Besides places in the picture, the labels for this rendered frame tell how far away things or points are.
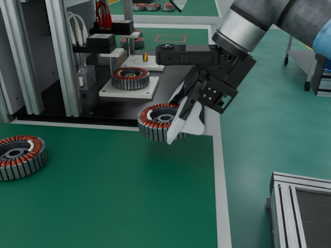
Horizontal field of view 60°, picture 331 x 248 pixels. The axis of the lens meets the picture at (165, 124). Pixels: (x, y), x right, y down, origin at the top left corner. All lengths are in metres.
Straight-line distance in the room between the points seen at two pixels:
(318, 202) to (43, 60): 1.20
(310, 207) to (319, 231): 0.13
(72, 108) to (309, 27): 0.52
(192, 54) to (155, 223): 0.28
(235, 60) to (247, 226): 1.09
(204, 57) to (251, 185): 1.30
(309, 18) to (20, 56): 0.57
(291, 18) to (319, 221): 0.99
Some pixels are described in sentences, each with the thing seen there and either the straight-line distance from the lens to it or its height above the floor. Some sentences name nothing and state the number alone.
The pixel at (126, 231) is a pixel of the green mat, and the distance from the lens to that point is 0.46.
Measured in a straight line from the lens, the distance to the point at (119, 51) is 0.84.
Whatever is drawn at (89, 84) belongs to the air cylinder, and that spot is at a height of 0.78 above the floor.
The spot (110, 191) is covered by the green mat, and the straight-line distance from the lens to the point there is 0.52.
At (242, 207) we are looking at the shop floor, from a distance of 1.60.
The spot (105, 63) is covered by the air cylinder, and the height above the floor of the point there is 0.78.
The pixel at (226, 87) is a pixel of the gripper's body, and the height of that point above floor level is 0.90.
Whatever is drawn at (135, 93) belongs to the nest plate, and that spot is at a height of 0.78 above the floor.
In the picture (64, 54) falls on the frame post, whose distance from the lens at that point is 0.68.
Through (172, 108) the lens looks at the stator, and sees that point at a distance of 0.60.
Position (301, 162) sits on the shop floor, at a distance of 2.04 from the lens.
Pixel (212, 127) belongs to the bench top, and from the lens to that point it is 0.71.
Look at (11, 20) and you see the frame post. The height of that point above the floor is 0.99.
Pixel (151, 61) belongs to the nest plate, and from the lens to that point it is 1.10.
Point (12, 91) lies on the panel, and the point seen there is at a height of 0.82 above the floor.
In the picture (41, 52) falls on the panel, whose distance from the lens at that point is 0.92.
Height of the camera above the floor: 1.09
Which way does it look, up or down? 29 degrees down
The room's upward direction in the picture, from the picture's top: straight up
